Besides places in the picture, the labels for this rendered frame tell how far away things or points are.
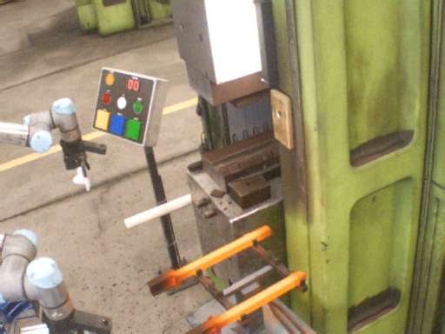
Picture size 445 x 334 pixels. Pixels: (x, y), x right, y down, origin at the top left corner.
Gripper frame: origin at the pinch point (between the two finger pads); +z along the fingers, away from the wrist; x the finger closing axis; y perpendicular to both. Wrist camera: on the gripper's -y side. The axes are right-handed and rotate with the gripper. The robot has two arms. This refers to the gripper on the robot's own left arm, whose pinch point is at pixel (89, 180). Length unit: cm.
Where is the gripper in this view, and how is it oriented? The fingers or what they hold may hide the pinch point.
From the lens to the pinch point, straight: 229.0
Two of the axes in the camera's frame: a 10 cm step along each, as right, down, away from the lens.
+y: -9.8, 2.0, -0.9
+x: 1.8, 5.2, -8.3
